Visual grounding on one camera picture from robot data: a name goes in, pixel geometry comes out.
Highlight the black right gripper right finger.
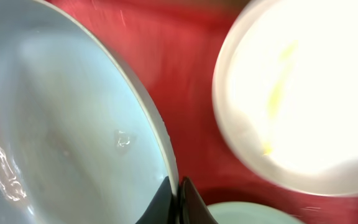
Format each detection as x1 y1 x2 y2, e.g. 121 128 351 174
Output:
180 177 218 224

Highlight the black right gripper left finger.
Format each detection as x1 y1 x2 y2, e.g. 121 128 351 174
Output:
135 177 176 224

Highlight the red plastic tray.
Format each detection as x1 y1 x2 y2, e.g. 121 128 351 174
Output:
55 1 358 223

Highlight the light green plate front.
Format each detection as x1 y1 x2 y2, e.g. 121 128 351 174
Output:
207 202 304 224

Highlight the light green plate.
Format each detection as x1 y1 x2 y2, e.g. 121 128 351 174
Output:
207 202 304 224
0 0 179 224

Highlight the white round plate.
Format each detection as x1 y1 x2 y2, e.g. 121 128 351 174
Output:
213 0 358 197

